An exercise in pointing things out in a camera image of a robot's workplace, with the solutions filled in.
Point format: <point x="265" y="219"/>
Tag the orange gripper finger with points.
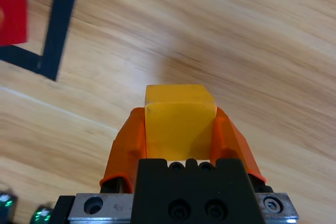
<point x="126" y="142"/>
<point x="231" y="142"/>

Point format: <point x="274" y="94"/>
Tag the yellow wooden cube block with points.
<point x="178" y="124"/>

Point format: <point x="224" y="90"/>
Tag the red wooden cube block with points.
<point x="13" y="19"/>

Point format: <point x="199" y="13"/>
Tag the dark cylinder with green glint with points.
<point x="42" y="214"/>
<point x="6" y="203"/>

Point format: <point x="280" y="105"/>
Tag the black tape rectangle outline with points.
<point x="60" y="24"/>

